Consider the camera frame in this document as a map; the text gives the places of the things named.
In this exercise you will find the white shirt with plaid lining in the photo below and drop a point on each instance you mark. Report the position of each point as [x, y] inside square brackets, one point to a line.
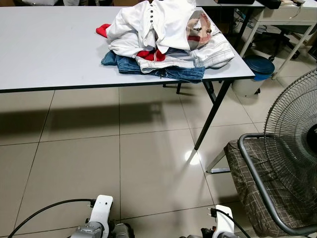
[168, 25]

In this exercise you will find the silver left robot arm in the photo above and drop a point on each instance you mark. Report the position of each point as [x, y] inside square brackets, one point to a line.
[91, 230]

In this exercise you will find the black standing fan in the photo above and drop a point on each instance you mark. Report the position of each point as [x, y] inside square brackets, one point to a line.
[313, 139]

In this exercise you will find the white bin blue lid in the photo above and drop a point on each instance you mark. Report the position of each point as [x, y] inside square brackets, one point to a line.
[258, 67]

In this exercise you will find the black office chair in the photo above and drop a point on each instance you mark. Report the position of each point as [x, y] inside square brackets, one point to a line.
[277, 37]

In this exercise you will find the white desk white legs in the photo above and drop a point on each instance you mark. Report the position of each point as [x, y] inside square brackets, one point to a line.
[297, 15]

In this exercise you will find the white stitched trousers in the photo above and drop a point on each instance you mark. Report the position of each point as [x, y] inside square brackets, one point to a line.
[213, 52]

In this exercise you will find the blue denim jeans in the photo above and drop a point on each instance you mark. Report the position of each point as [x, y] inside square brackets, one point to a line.
[129, 67]

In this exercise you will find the red cloth garment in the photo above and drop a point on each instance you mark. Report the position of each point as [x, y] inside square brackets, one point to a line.
[102, 29]

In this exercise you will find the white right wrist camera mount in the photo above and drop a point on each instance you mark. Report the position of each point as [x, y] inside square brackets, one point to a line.
[224, 220]

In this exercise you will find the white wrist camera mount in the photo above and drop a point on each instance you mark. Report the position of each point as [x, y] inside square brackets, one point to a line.
[224, 220]
[102, 208]

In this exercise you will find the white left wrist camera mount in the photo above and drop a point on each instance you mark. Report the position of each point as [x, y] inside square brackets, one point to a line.
[102, 208]

